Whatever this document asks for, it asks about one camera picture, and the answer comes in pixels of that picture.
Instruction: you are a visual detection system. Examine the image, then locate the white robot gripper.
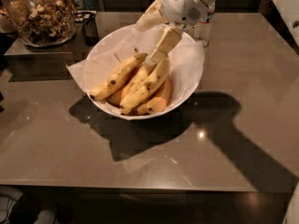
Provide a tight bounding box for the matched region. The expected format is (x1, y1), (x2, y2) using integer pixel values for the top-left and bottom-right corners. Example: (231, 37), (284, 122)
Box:
(135, 0), (208, 66)

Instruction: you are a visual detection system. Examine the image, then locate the long yellow banana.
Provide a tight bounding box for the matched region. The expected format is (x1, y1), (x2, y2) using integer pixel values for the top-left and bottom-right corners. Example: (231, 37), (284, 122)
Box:
(107, 63), (154, 105)

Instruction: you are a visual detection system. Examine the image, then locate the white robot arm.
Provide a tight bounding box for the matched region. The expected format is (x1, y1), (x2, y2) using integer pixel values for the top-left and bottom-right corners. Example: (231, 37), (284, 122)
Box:
(136, 0), (299, 47)

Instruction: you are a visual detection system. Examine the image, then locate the white bowl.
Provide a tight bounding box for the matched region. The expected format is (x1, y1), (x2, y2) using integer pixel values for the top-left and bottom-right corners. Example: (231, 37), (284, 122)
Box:
(84, 22), (206, 121)

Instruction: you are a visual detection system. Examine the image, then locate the orange ripe banana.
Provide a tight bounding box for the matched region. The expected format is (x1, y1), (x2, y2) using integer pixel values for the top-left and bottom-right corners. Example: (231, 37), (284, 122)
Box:
(147, 78), (171, 114)

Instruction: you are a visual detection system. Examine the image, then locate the large front yellow banana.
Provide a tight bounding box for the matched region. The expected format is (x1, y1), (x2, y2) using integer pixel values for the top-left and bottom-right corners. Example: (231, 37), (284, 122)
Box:
(120, 56), (171, 115)

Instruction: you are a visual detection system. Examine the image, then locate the small bottom banana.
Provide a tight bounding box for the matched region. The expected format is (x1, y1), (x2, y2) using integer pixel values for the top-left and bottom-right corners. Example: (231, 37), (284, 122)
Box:
(134, 103), (148, 115)

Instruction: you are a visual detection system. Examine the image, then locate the left spotted yellow banana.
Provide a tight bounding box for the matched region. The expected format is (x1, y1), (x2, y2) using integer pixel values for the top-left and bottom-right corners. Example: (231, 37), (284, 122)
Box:
(90, 50), (148, 100)

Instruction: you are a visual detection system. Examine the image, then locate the white paper liner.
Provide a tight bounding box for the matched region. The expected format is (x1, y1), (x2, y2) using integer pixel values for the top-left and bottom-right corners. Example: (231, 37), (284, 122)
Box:
(66, 16), (206, 117)

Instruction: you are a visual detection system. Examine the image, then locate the clear plastic water bottle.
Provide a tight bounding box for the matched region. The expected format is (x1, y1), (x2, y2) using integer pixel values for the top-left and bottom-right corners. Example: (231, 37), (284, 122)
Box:
(193, 4), (215, 48)

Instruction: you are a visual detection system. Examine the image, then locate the black small container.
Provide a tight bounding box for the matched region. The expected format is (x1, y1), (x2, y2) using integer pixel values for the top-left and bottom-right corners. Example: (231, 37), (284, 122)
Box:
(75, 11), (99, 46)

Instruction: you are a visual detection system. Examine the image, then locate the glass jar of nuts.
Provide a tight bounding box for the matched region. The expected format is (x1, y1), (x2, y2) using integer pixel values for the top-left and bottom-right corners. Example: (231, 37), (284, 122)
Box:
(1, 0), (76, 48)

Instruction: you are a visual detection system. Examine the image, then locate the dark metal stand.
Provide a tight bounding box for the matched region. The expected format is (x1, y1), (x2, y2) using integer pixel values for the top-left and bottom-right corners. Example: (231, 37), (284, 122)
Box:
(5, 23), (91, 81)

